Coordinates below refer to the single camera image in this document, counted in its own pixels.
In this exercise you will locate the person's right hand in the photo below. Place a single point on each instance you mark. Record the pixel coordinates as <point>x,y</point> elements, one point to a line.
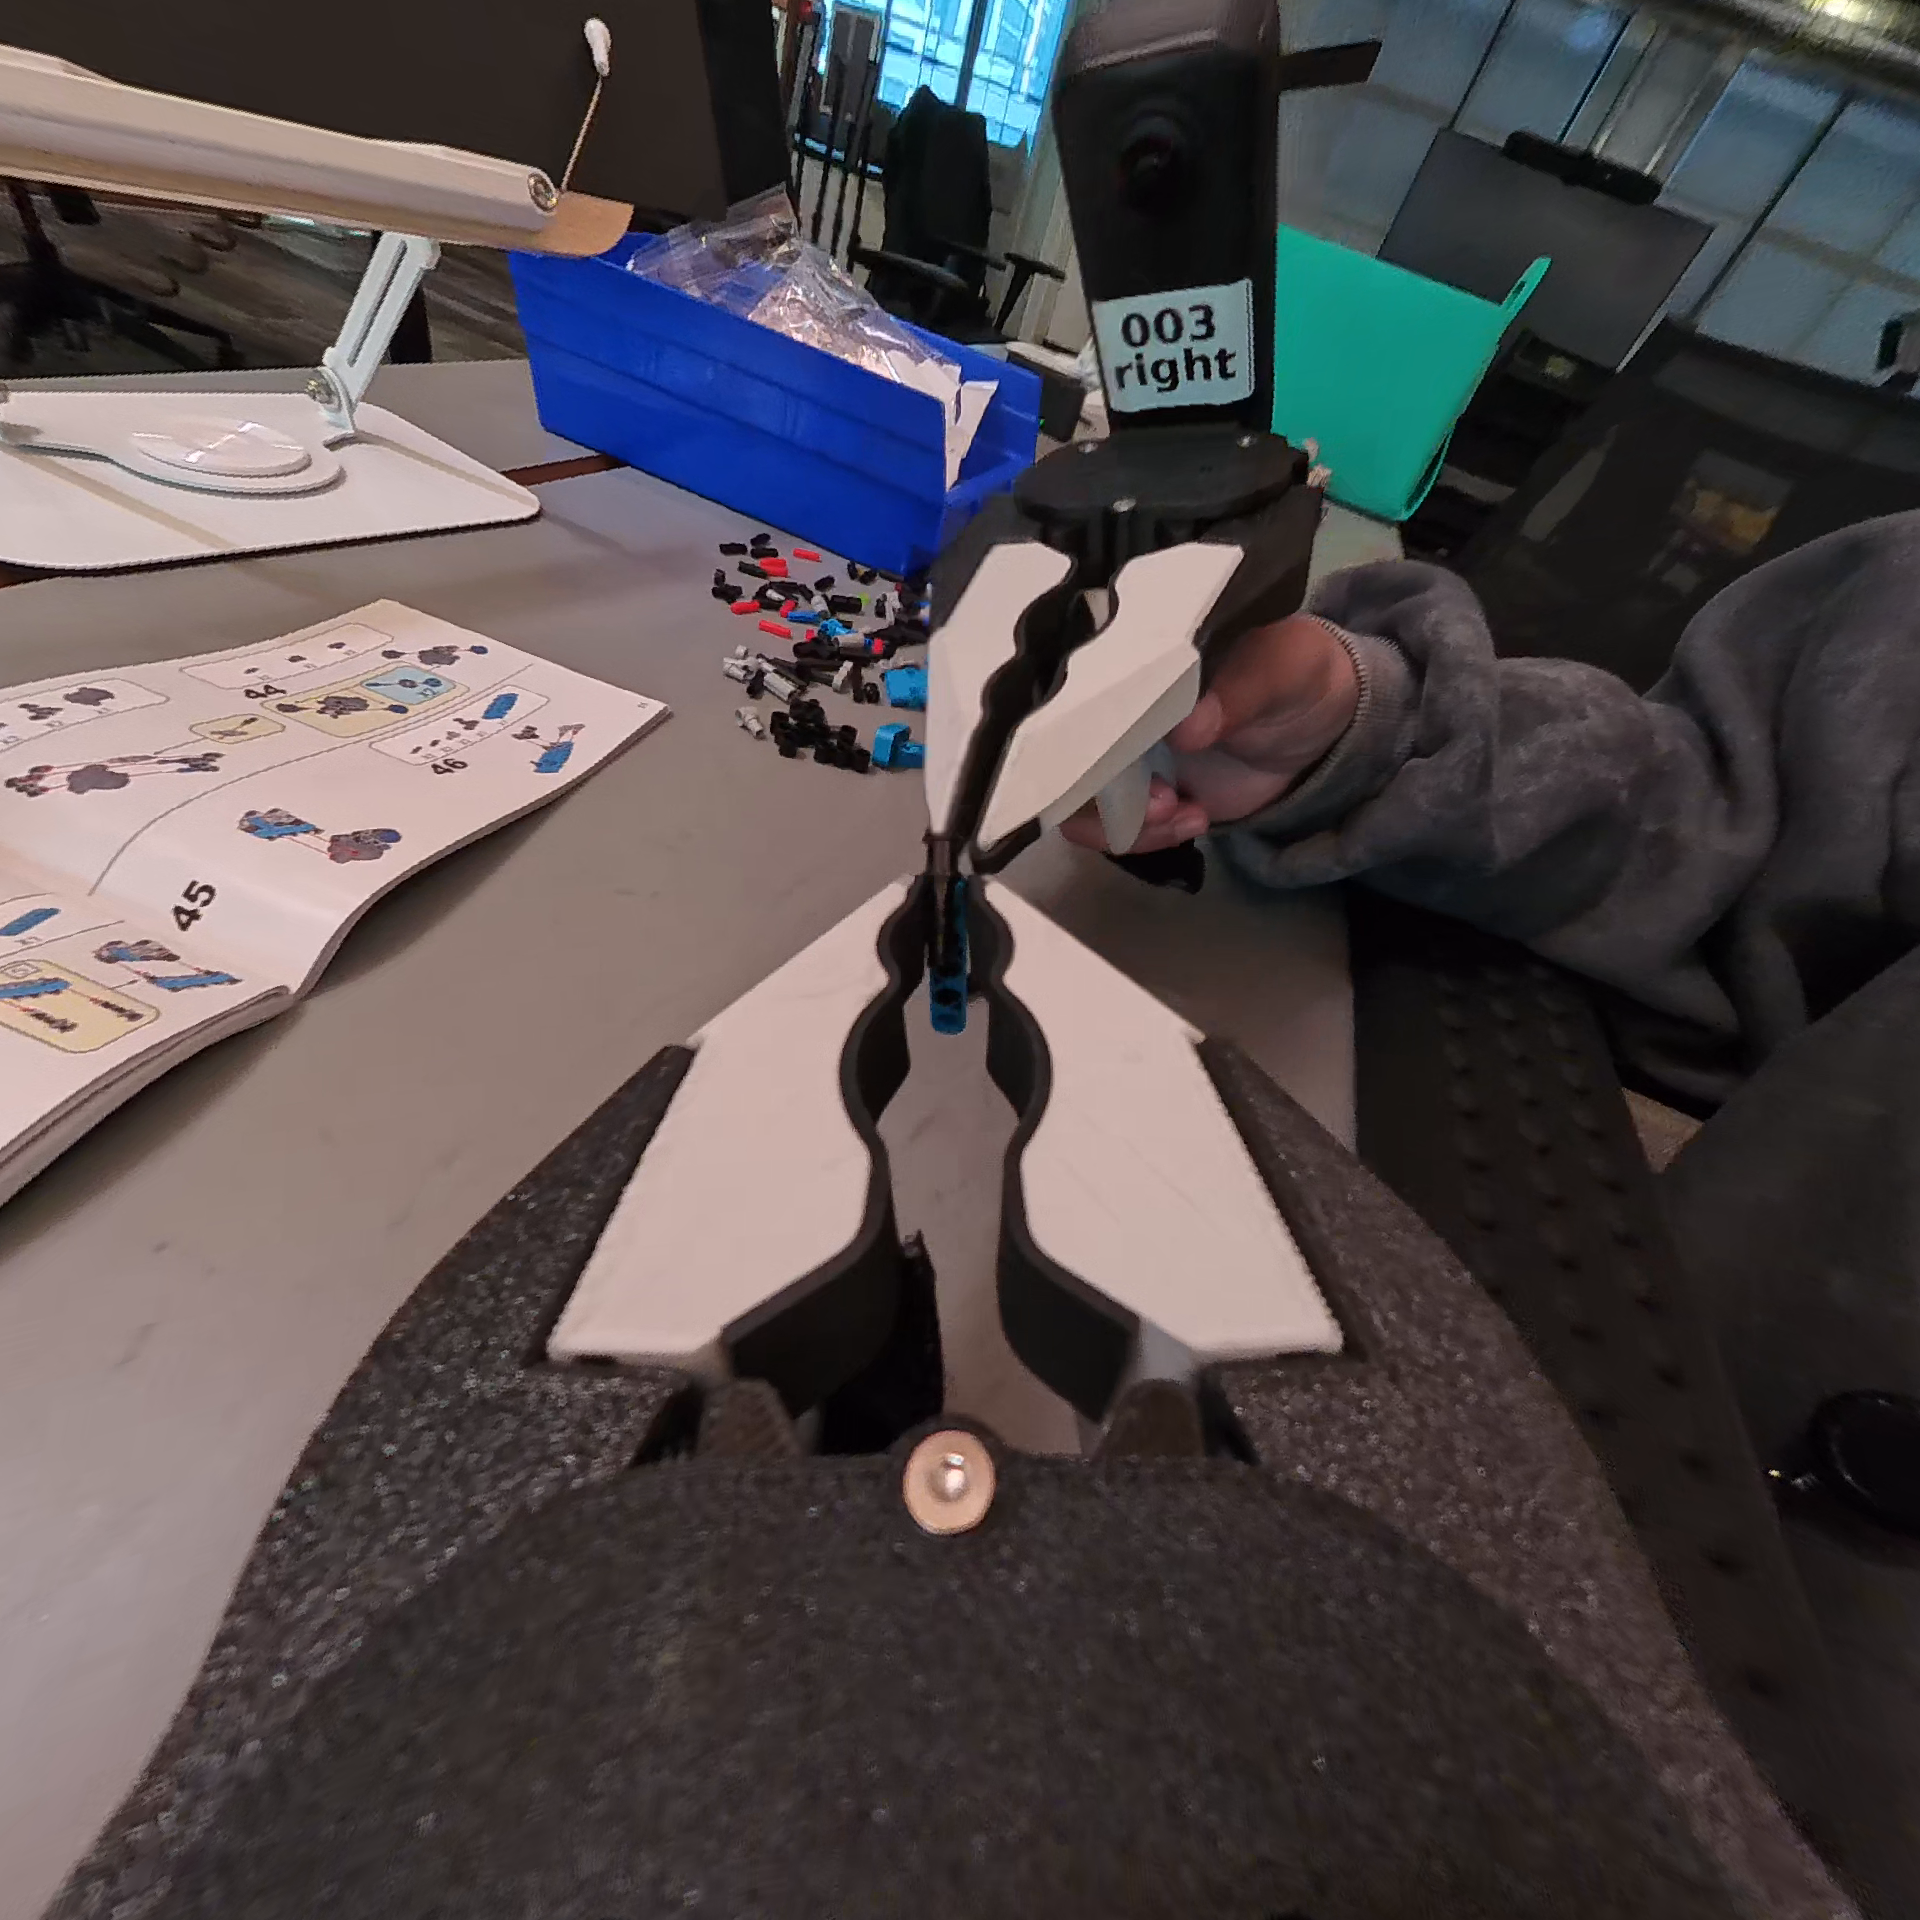
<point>1272,706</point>

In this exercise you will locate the blue plastic bin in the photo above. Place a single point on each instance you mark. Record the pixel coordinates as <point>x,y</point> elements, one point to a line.
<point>753,389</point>

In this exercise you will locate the green plastic bin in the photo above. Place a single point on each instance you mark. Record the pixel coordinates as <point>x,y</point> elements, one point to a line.
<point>1378,376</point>

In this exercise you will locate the grey desk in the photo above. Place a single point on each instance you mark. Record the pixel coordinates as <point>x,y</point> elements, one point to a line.
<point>376,1198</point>

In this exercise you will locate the black round object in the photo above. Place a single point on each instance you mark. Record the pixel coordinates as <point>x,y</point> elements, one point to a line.
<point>1855,1456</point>

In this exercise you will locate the light blue short beam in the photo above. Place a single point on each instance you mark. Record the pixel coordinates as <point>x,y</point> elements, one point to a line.
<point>952,992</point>

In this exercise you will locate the black perforated panel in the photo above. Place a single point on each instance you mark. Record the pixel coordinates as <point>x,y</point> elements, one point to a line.
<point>1501,1124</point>

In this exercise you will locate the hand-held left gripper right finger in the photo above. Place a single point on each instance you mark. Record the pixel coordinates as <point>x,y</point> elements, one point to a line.
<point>1170,1183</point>

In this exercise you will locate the black office chair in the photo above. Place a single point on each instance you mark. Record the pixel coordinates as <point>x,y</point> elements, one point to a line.
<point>935,195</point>

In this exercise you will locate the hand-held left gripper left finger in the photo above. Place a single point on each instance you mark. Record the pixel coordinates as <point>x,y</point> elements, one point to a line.
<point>720,1183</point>

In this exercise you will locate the pile of building brick pieces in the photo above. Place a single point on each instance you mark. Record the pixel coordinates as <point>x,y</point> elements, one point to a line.
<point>809,660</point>

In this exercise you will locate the person's right forearm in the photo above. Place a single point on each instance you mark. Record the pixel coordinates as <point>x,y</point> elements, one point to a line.
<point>1576,780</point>

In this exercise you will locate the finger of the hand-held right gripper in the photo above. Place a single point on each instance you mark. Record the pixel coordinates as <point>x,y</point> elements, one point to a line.
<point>1109,690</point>
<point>974,676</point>

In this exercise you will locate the instruction booklet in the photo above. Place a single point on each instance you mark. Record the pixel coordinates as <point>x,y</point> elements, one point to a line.
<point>227,840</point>

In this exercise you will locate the black monitor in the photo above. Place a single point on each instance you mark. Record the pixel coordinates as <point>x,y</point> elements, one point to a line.
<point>1545,241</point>

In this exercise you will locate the person's dark clothing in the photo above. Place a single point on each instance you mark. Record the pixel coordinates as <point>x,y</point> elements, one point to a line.
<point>1800,1274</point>

